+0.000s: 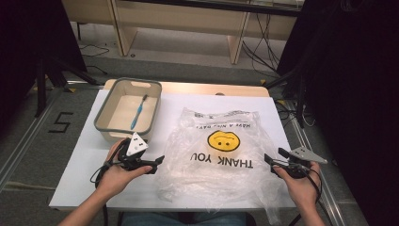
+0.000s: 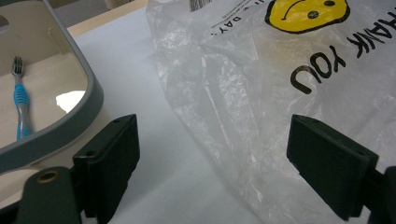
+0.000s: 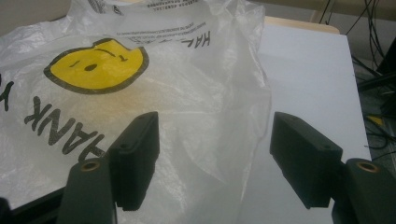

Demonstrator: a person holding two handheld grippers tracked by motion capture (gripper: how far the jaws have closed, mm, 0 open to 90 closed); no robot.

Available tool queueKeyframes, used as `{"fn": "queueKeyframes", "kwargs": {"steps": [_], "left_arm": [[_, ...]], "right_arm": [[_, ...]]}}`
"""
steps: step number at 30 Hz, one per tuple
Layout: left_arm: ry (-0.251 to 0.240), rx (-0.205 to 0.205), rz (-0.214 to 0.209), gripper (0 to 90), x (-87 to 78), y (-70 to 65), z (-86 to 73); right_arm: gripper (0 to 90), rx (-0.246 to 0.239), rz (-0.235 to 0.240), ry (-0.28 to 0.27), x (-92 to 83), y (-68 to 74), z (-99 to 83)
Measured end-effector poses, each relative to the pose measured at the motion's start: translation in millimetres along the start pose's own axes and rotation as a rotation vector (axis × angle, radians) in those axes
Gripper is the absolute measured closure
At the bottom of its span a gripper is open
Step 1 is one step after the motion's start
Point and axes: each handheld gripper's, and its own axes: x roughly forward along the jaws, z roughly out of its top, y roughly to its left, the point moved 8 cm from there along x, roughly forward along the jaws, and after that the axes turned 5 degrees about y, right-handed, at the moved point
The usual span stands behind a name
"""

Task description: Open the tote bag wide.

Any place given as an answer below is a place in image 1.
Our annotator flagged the black floor cable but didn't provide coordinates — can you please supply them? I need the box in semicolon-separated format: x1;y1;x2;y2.
78;43;111;58

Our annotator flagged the black curtain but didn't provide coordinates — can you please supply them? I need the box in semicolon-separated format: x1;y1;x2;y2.
276;0;399;226
0;0;88;126

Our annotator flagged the blue toothbrush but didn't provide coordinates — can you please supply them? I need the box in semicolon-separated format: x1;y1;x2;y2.
130;94;149;131

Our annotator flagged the beige basin with grey rim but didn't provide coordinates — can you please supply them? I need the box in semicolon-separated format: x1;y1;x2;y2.
93;77;163;144

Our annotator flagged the wooden table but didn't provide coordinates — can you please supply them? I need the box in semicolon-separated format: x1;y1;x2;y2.
103;78;271;98

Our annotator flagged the left hand-held gripper cable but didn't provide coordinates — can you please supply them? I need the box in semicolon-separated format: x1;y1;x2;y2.
89;140;126;226

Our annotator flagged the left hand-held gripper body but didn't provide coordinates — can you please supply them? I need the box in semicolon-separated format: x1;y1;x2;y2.
117;131;151;173

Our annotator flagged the person's right hand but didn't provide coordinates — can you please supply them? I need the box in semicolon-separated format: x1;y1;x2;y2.
272;161;322;211

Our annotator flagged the clear smiley plastic bag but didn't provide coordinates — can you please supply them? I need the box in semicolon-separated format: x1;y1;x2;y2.
155;106;285;225

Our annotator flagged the black tripod stand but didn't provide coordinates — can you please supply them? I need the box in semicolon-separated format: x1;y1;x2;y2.
263;67;310;128
34;56;98;119

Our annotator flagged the white table cover board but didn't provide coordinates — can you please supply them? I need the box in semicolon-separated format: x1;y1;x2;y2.
49;89;297;212

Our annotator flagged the long wooden desk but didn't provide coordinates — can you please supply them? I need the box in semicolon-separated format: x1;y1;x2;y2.
60;0;305;65

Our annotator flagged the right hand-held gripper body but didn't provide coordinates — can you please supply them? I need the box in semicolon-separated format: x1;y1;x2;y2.
276;146;328;180

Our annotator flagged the hanging black cable bundle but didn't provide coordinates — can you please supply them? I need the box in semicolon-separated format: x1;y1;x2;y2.
241;12;280;74

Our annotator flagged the person's left hand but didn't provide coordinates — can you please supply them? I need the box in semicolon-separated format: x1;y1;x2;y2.
95;139;153;201

